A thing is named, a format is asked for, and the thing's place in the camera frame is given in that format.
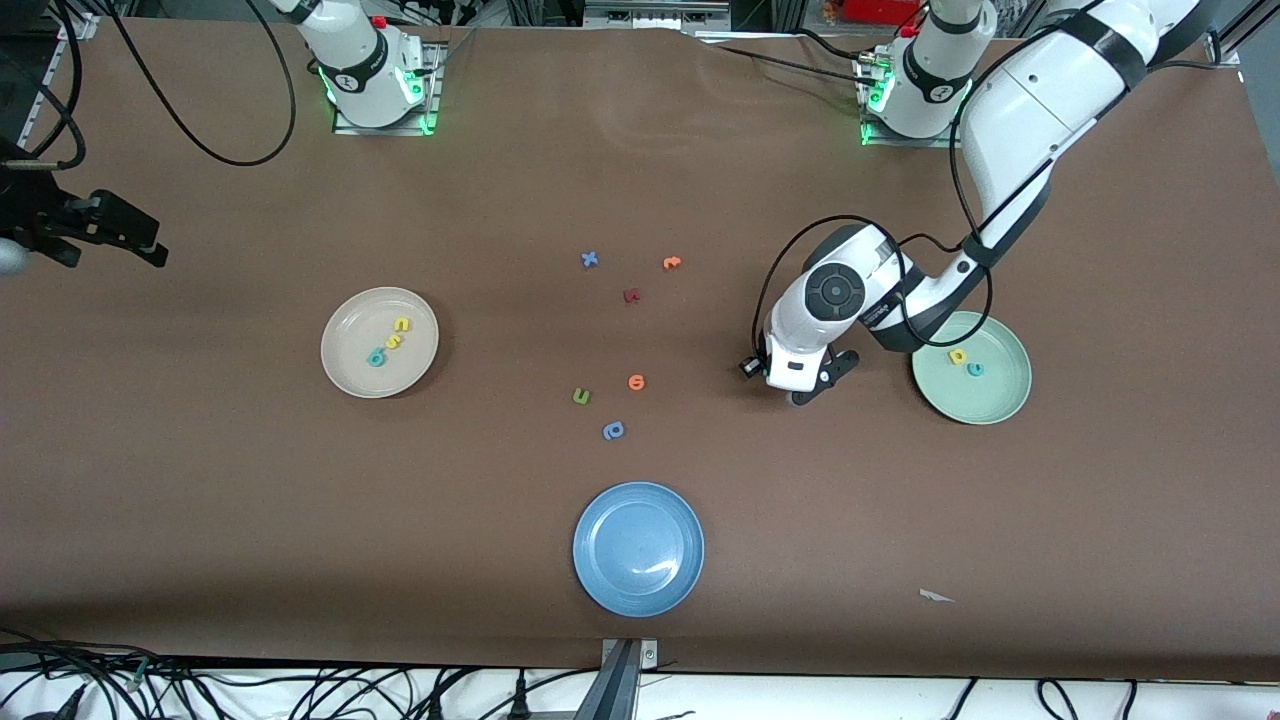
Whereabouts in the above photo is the beige brown plate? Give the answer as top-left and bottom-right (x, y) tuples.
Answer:
(320, 287), (440, 399)

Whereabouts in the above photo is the tangle of black cables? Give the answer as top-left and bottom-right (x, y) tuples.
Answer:
(0, 625), (421, 720)

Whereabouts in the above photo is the black cable on table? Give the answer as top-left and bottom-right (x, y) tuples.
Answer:
(795, 28), (881, 63)
(700, 42), (881, 86)

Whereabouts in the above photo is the silver aluminium frame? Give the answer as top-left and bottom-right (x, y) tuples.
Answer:
(583, 0), (733, 31)

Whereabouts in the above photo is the dark aluminium post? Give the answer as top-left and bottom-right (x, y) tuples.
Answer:
(573, 640), (641, 720)

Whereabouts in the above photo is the red box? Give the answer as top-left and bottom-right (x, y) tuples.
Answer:
(843, 0), (923, 26)

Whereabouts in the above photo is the pale green plate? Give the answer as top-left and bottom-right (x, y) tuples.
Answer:
(911, 311), (1033, 426)

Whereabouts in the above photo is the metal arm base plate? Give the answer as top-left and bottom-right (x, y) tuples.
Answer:
(332, 42), (442, 137)
(858, 50), (967, 150)

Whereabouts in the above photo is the blue plate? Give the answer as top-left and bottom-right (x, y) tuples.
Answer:
(572, 482), (706, 618)

